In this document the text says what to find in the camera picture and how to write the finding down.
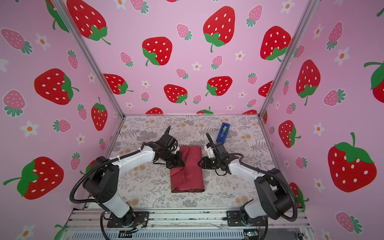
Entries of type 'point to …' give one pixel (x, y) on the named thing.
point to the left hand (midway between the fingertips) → (186, 164)
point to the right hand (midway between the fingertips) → (199, 164)
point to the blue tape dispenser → (223, 132)
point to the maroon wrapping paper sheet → (188, 178)
